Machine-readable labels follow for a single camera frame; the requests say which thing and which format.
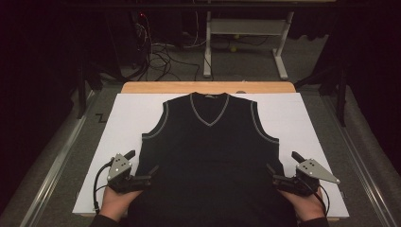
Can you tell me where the person's right hand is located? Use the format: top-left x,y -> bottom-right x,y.
277,186 -> 326,223

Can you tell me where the black knit vest grey trim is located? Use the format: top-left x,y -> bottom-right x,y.
127,92 -> 299,227

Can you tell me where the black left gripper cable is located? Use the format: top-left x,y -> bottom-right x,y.
92,160 -> 115,215

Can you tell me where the wooden table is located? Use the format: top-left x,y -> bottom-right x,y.
120,80 -> 297,95

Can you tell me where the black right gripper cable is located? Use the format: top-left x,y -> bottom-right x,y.
310,183 -> 331,218

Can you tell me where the tangle of floor cables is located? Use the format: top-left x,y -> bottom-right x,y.
134,11 -> 202,83

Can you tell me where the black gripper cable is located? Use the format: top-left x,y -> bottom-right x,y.
310,183 -> 331,218
92,160 -> 115,215

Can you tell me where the black metal stand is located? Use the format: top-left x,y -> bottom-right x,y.
75,53 -> 124,120
293,58 -> 349,128

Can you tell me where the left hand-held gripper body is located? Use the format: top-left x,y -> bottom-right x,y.
106,152 -> 142,194

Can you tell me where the metal floor rail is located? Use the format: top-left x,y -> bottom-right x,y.
321,94 -> 399,227
18,90 -> 96,227

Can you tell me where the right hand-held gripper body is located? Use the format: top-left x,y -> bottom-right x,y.
283,158 -> 341,197

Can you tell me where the person's left hand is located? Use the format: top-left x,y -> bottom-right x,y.
98,185 -> 144,223

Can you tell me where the white metal desk frame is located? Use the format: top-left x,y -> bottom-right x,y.
194,0 -> 337,80

